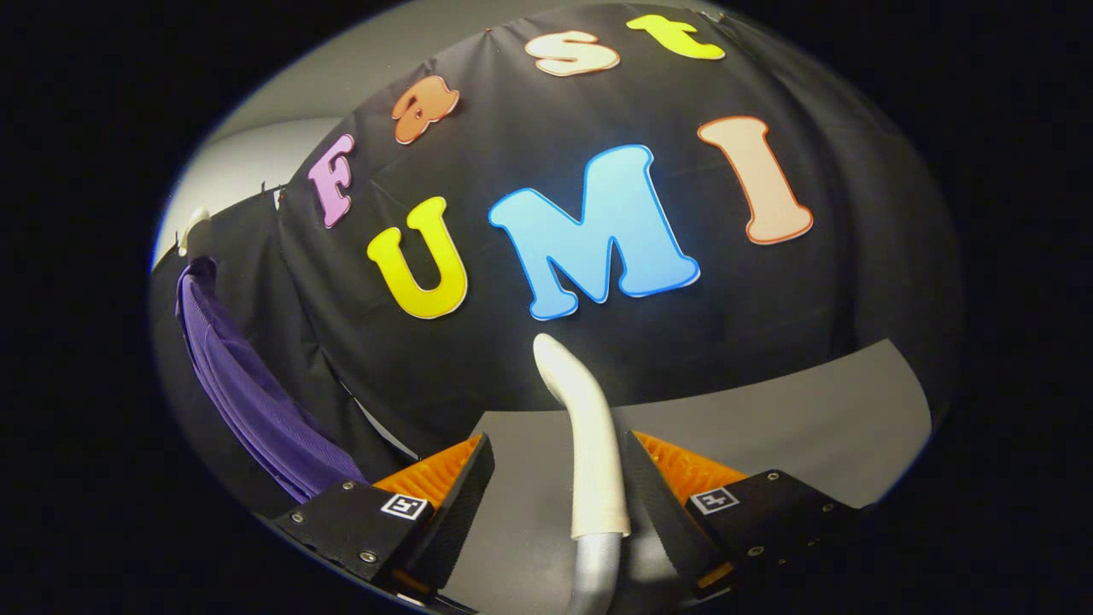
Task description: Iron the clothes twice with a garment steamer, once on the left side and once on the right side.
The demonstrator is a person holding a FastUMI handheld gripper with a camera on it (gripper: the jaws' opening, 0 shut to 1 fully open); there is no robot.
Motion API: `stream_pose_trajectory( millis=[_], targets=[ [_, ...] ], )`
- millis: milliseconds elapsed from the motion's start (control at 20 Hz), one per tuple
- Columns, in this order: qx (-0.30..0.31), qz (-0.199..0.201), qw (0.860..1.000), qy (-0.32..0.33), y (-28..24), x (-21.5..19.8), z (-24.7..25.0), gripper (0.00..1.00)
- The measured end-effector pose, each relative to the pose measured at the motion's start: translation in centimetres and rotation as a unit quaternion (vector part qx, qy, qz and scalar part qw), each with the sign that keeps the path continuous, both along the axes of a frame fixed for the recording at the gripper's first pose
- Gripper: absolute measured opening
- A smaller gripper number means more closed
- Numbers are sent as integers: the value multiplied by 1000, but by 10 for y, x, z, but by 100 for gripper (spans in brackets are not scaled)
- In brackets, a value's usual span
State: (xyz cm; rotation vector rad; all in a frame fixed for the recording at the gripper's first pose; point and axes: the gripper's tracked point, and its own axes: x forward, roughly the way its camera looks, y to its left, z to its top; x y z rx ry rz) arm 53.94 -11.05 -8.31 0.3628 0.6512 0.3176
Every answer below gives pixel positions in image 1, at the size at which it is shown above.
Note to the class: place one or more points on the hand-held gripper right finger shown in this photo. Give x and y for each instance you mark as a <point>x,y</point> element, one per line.
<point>662,504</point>

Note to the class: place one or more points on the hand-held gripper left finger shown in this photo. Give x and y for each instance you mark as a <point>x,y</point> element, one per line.
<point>457,504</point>

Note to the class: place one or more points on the white garment steamer head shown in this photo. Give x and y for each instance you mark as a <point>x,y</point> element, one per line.
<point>589,444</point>

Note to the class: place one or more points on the white clothes hanger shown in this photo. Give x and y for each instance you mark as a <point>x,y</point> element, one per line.
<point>194,229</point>

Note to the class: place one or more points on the grey cabinet with black top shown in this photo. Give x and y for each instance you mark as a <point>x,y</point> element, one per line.
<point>768,427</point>

